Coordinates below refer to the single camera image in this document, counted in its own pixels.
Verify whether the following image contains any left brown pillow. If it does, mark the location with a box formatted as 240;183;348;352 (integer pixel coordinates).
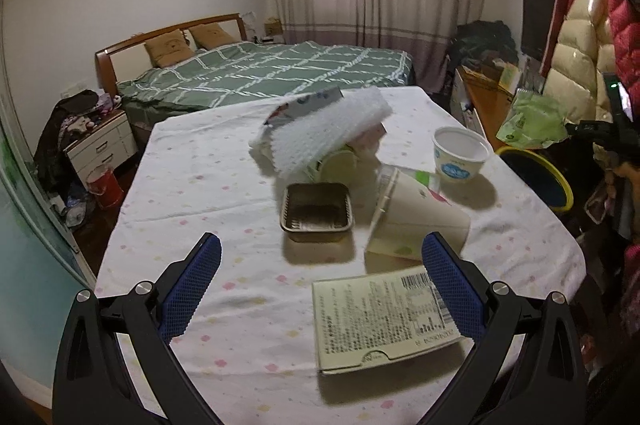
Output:
144;30;195;69

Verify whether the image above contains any tissue box on nightstand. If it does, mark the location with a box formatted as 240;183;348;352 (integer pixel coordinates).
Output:
264;17;283;37

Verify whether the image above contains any white floral tablecloth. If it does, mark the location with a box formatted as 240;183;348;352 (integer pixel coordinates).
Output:
96;87;586;424

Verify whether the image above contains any brown foil tray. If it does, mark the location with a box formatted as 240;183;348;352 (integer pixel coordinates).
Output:
280;182;354;243

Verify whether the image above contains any wooden bed headboard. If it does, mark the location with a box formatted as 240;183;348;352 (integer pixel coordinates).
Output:
94;12;247;97

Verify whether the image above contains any black television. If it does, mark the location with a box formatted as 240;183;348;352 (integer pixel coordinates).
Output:
521;0;555;61

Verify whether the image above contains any right brown pillow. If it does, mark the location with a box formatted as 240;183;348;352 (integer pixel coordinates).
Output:
189;23;238;50

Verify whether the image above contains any yellow rimmed blue trash bin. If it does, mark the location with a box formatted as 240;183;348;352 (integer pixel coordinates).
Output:
497;146;574;215

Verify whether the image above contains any green plastic bag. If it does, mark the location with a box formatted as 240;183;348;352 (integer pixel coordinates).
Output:
496;89;568;150

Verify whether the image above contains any wooden low cabinet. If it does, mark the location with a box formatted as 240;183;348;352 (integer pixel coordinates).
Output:
450;66;512;151

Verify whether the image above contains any pile of dark clothes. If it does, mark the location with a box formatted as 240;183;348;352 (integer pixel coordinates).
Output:
447;20;518;72

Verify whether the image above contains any white bedside cabinet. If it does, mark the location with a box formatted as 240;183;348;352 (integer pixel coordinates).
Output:
64;110;138;186

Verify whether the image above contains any red puffer jacket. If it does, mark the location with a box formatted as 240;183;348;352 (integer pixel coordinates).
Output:
539;0;640;107

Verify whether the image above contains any cream puffer jacket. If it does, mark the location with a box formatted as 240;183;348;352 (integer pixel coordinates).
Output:
542;0;615;123

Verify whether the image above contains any flat cream printed carton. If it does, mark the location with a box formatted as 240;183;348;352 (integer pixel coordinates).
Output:
312;266;462;375

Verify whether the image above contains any red bucket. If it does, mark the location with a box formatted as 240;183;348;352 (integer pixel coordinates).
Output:
86;165;124;210

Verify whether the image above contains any white bubble wrap sheet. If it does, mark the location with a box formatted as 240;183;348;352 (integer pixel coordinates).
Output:
250;87;393;177

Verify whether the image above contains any clothes heap on nightstand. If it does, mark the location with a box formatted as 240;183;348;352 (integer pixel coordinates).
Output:
34;89;115;201

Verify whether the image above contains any brown pillow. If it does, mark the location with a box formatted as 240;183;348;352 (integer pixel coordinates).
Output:
189;23;238;50
144;30;195;69

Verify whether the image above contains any white round plastic tub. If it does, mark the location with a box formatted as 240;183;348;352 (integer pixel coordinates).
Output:
433;126;494;184

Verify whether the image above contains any tipped paper cup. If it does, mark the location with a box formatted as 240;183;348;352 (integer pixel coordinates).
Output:
366;165;471;261

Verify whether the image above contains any green checked duvet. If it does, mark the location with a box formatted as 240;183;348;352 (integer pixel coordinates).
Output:
118;41;413;112

